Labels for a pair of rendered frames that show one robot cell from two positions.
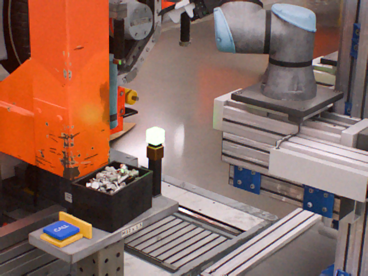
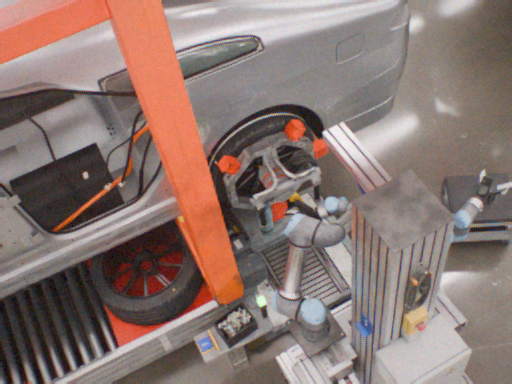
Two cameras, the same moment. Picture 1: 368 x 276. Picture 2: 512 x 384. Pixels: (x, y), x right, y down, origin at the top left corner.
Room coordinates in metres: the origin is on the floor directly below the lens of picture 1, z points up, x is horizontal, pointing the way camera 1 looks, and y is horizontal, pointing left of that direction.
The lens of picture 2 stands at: (0.80, -0.89, 4.04)
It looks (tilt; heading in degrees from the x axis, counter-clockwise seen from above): 55 degrees down; 33
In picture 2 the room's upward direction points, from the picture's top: 11 degrees counter-clockwise
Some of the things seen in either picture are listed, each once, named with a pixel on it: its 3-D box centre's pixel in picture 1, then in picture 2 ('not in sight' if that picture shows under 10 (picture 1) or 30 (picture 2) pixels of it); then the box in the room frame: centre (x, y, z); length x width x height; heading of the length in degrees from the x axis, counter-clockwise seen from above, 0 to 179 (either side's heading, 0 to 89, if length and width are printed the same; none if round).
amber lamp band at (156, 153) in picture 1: (154, 152); not in sight; (2.13, 0.08, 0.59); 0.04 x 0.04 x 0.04; 50
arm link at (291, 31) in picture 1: (290, 31); (312, 313); (2.03, -0.28, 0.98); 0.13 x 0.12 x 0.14; 87
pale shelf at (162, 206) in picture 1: (107, 221); (233, 332); (1.98, 0.20, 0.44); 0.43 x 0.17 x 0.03; 140
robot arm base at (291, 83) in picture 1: (289, 74); (314, 324); (2.02, -0.28, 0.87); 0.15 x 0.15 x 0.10
